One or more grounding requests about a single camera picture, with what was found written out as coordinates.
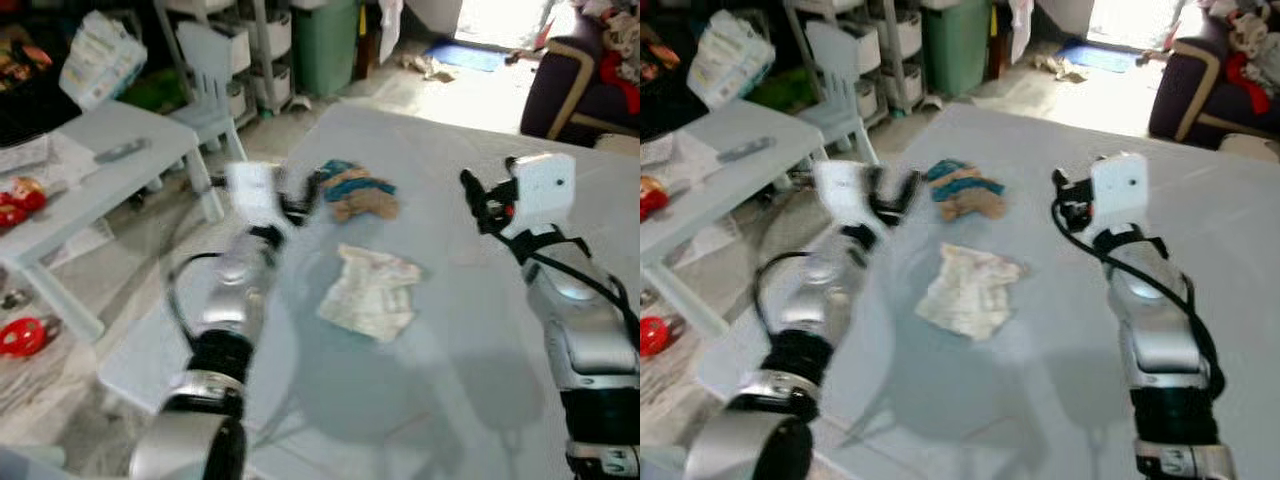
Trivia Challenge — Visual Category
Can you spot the blue and brown trash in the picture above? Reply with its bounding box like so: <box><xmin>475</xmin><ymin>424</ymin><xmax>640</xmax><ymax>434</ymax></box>
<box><xmin>319</xmin><ymin>158</ymin><xmax>401</xmax><ymax>223</ymax></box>
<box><xmin>925</xmin><ymin>157</ymin><xmax>1007</xmax><ymax>222</ymax></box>

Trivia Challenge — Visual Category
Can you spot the green plastic bin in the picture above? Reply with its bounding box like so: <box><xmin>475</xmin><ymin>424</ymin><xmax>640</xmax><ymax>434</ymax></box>
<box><xmin>919</xmin><ymin>0</ymin><xmax>992</xmax><ymax>99</ymax></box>
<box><xmin>291</xmin><ymin>0</ymin><xmax>362</xmax><ymax>99</ymax></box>

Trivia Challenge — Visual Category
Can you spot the beige crumpled floor cloth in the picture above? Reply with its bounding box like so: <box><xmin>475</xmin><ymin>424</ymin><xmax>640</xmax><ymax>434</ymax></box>
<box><xmin>1030</xmin><ymin>54</ymin><xmax>1090</xmax><ymax>84</ymax></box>
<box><xmin>400</xmin><ymin>54</ymin><xmax>458</xmax><ymax>83</ymax></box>

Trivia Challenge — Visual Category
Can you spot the dark purple sofa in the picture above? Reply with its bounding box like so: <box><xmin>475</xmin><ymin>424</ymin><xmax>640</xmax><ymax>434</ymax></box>
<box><xmin>1147</xmin><ymin>37</ymin><xmax>1280</xmax><ymax>152</ymax></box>
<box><xmin>519</xmin><ymin>37</ymin><xmax>641</xmax><ymax>150</ymax></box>

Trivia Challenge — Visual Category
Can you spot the blue floor mat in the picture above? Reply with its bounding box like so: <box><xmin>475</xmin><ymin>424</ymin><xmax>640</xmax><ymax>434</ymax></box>
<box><xmin>424</xmin><ymin>40</ymin><xmax>507</xmax><ymax>74</ymax></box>
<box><xmin>1054</xmin><ymin>40</ymin><xmax>1137</xmax><ymax>74</ymax></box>

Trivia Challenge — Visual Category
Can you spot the white plastic child chair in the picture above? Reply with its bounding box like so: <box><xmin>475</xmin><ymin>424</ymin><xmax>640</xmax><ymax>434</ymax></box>
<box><xmin>168</xmin><ymin>21</ymin><xmax>250</xmax><ymax>163</ymax></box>
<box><xmin>798</xmin><ymin>21</ymin><xmax>882</xmax><ymax>167</ymax></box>

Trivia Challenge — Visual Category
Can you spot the white storage drawer rack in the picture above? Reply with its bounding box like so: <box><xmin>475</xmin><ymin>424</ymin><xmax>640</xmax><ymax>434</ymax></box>
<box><xmin>158</xmin><ymin>0</ymin><xmax>297</xmax><ymax>113</ymax></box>
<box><xmin>784</xmin><ymin>0</ymin><xmax>927</xmax><ymax>113</ymax></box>

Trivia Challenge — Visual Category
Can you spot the grey remote control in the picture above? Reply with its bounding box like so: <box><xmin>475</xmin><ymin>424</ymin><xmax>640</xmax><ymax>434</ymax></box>
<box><xmin>717</xmin><ymin>136</ymin><xmax>777</xmax><ymax>164</ymax></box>
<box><xmin>94</xmin><ymin>139</ymin><xmax>152</xmax><ymax>165</ymax></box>

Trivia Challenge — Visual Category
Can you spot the red plastic toy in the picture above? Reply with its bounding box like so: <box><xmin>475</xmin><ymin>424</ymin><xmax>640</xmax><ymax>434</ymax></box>
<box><xmin>640</xmin><ymin>177</ymin><xmax>672</xmax><ymax>223</ymax></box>
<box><xmin>0</xmin><ymin>177</ymin><xmax>47</xmax><ymax>230</ymax></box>

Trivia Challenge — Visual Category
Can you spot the small white plastic table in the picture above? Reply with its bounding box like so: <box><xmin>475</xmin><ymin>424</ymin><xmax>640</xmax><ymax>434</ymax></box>
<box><xmin>0</xmin><ymin>100</ymin><xmax>227</xmax><ymax>343</ymax></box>
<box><xmin>640</xmin><ymin>99</ymin><xmax>827</xmax><ymax>338</ymax></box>

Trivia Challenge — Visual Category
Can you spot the red cloth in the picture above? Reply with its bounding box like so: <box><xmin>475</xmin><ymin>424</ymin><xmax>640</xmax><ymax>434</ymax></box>
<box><xmin>1224</xmin><ymin>50</ymin><xmax>1273</xmax><ymax>113</ymax></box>
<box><xmin>599</xmin><ymin>50</ymin><xmax>641</xmax><ymax>113</ymax></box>

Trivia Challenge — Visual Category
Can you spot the red round toy ball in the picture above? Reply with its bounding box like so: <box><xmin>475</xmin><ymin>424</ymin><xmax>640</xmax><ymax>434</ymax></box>
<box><xmin>640</xmin><ymin>316</ymin><xmax>670</xmax><ymax>359</ymax></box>
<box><xmin>0</xmin><ymin>316</ymin><xmax>49</xmax><ymax>359</ymax></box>

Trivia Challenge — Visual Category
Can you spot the white printed plastic packet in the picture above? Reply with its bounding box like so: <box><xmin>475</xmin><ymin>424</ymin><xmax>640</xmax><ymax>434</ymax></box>
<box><xmin>687</xmin><ymin>11</ymin><xmax>777</xmax><ymax>110</ymax></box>
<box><xmin>58</xmin><ymin>11</ymin><xmax>150</xmax><ymax>112</ymax></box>

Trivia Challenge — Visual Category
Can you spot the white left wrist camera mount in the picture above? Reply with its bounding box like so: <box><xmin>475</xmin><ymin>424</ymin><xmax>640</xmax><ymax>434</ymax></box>
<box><xmin>224</xmin><ymin>161</ymin><xmax>288</xmax><ymax>233</ymax></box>
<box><xmin>814</xmin><ymin>160</ymin><xmax>877</xmax><ymax>234</ymax></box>

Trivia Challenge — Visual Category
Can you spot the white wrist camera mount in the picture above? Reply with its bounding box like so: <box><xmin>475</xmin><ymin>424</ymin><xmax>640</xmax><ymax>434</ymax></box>
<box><xmin>814</xmin><ymin>160</ymin><xmax>877</xmax><ymax>234</ymax></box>
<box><xmin>224</xmin><ymin>161</ymin><xmax>288</xmax><ymax>233</ymax></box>
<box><xmin>1088</xmin><ymin>152</ymin><xmax>1150</xmax><ymax>237</ymax></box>
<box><xmin>499</xmin><ymin>153</ymin><xmax>578</xmax><ymax>240</ymax></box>

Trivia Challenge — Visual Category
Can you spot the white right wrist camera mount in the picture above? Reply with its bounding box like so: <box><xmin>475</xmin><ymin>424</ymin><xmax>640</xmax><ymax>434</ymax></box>
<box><xmin>499</xmin><ymin>153</ymin><xmax>578</xmax><ymax>240</ymax></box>
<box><xmin>1088</xmin><ymin>152</ymin><xmax>1150</xmax><ymax>237</ymax></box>

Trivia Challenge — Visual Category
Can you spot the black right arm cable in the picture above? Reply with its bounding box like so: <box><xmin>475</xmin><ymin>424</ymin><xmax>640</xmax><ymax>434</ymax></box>
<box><xmin>520</xmin><ymin>232</ymin><xmax>641</xmax><ymax>346</ymax></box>
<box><xmin>1050</xmin><ymin>195</ymin><xmax>1227</xmax><ymax>403</ymax></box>

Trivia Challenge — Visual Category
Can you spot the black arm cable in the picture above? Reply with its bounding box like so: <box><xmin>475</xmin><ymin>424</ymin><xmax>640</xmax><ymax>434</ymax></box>
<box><xmin>750</xmin><ymin>251</ymin><xmax>821</xmax><ymax>336</ymax></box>
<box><xmin>520</xmin><ymin>232</ymin><xmax>641</xmax><ymax>346</ymax></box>
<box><xmin>1050</xmin><ymin>195</ymin><xmax>1227</xmax><ymax>403</ymax></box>
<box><xmin>164</xmin><ymin>251</ymin><xmax>236</xmax><ymax>343</ymax></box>

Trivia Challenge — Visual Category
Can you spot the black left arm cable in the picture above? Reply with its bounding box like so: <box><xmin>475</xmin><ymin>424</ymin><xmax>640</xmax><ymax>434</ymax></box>
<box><xmin>164</xmin><ymin>251</ymin><xmax>236</xmax><ymax>343</ymax></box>
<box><xmin>750</xmin><ymin>251</ymin><xmax>821</xmax><ymax>336</ymax></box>

